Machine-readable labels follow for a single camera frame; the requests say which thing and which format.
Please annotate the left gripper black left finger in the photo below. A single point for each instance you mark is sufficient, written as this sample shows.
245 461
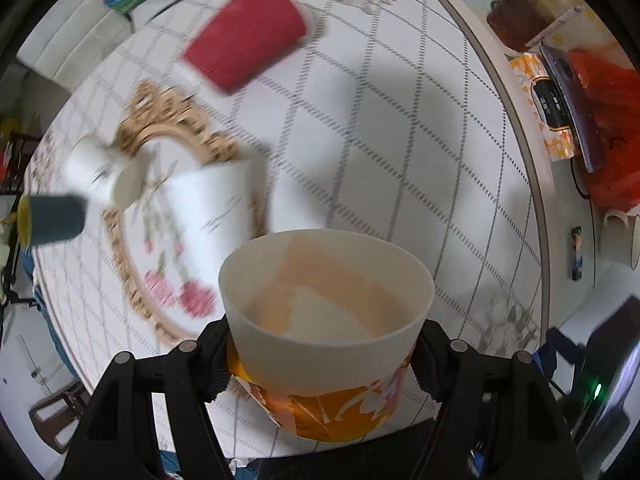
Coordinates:
198 368

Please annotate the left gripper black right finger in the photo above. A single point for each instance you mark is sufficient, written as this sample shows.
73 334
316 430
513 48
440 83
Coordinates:
444 367

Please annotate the orange and white paper cup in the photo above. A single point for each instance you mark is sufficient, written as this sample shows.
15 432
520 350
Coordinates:
322 325

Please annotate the tall white paper cup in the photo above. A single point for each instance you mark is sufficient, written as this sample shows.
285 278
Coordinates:
214 212

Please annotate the teal cup yellow inside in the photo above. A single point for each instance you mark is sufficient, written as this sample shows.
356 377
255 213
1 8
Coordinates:
47 219

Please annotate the small white printed paper cup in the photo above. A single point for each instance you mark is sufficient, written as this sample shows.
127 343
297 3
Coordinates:
102 173

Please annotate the red ribbed paper cup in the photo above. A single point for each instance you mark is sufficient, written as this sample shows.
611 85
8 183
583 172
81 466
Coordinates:
244 38

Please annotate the white patterned tablecloth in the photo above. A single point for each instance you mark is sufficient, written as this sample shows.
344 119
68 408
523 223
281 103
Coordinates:
386 123

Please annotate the small blue lighter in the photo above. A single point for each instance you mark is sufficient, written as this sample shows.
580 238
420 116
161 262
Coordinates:
576 256

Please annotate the white enamel mug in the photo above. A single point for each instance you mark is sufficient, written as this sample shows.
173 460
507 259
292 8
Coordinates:
619 241

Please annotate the orange patterned tissue pack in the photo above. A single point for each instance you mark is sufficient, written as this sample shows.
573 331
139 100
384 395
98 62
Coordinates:
545 102

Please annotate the orange plastic bag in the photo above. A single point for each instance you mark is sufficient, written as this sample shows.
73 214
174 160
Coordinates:
613 96

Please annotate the white padded chair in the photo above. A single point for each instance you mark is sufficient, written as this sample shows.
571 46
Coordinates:
72 39

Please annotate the dark liquid plastic bottle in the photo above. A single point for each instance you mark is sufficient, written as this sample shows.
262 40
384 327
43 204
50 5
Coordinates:
516 22

